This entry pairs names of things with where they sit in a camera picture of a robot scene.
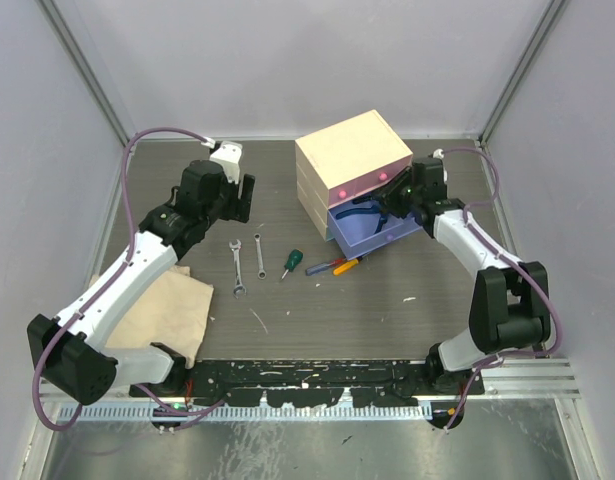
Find beige cloth bag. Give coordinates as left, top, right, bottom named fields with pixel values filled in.
left=70, top=264, right=214, bottom=383

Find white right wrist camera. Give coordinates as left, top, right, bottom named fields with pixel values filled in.
left=431, top=148, right=445, bottom=164

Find wide purple drawer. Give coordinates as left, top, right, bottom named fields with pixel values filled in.
left=328, top=199, right=422, bottom=260

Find cream drawer cabinet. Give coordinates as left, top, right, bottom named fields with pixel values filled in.
left=295, top=110, right=413, bottom=241

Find blue handled pliers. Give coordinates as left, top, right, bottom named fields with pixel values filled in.
left=335, top=204, right=389, bottom=234

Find large pink drawer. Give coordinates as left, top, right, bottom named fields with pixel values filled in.
left=356, top=156, right=411, bottom=194

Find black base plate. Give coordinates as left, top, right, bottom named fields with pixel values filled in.
left=147, top=359, right=470, bottom=408

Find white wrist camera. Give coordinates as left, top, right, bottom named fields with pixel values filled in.
left=431, top=148, right=445, bottom=164
left=202, top=138, right=243, bottom=184

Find slotted cable duct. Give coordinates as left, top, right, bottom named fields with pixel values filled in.
left=78, top=401, right=433, bottom=422

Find red blue handled screwdriver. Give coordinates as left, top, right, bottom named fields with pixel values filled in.
left=305, top=257, right=346, bottom=276

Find small pink drawer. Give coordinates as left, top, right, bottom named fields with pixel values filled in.
left=328, top=180, right=357, bottom=208

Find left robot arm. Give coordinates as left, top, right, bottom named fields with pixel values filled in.
left=27, top=154, right=255, bottom=406

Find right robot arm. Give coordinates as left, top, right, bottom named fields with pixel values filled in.
left=371, top=158, right=552, bottom=394

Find orange handled screwdriver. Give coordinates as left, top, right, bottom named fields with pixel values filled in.
left=333, top=256, right=363, bottom=276

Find green handled screwdriver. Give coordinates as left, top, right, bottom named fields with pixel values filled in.
left=280, top=249, right=303, bottom=281

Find silver ratchet combination wrench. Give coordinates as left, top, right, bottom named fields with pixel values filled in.
left=254, top=233, right=266, bottom=280

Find silver open end wrench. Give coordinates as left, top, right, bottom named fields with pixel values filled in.
left=229, top=239, right=247, bottom=299

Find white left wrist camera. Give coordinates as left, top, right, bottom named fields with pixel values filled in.
left=202, top=138, right=243, bottom=184

